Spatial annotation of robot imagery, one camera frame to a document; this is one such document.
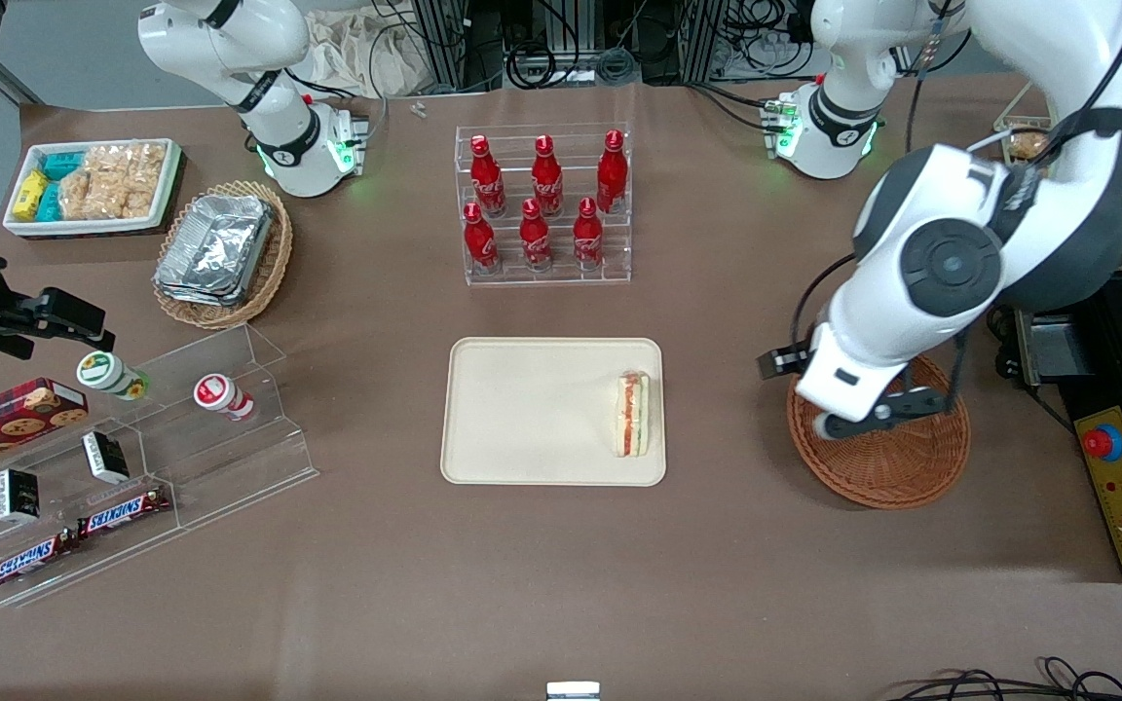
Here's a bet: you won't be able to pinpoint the triangle sandwich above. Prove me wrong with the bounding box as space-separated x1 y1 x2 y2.
615 371 653 459

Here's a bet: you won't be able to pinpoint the round brown wicker basket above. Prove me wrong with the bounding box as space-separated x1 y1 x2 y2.
786 352 972 510

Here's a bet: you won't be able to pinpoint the oval light wicker basket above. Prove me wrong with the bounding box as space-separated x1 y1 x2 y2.
152 180 294 332

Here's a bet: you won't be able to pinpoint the beige rectangular tray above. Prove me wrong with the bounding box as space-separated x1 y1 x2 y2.
440 337 667 487

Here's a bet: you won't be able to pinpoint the green lid yoghurt bottle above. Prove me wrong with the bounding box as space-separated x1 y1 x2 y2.
75 350 151 402

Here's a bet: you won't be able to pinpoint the white rectangular snack bin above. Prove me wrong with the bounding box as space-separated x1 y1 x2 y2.
2 137 182 238

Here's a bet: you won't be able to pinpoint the small black snack box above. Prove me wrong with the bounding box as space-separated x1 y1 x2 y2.
82 430 131 485
0 468 42 524

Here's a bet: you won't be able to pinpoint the yellow snack packet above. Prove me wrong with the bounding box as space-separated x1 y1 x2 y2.
13 170 51 222

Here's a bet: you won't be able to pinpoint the red tartan cookie box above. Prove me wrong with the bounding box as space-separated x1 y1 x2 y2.
0 378 90 478

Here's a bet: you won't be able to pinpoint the red lid yoghurt bottle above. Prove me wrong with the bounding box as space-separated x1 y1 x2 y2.
193 374 257 423

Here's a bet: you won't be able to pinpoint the clear bag of rice crackers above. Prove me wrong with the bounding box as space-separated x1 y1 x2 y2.
59 143 168 220

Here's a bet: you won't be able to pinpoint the stacked aluminium foil trays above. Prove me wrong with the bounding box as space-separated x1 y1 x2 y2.
154 193 275 308

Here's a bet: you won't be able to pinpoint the Snickers chocolate bar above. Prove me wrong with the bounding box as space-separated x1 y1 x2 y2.
77 484 172 540
0 531 80 593

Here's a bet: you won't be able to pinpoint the clear acrylic stepped shelf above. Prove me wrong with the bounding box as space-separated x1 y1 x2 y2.
0 323 320 609

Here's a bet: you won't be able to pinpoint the red cola bottle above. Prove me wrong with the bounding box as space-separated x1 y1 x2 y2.
519 198 554 272
532 134 565 217
468 134 508 218
596 129 629 215
573 198 605 271
463 202 501 274

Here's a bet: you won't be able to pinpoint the clear acrylic bottle rack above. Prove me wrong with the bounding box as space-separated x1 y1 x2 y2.
454 122 633 287

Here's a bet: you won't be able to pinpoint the beige crumpled cloth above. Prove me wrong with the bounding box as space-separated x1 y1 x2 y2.
303 10 426 98

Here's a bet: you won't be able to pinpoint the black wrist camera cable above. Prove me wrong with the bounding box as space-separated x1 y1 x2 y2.
790 253 859 351

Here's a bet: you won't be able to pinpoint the aluminium frame post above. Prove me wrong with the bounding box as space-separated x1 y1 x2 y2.
412 0 513 93
683 0 729 84

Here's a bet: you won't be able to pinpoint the black cable bundle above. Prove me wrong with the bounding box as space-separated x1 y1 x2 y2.
887 657 1122 701

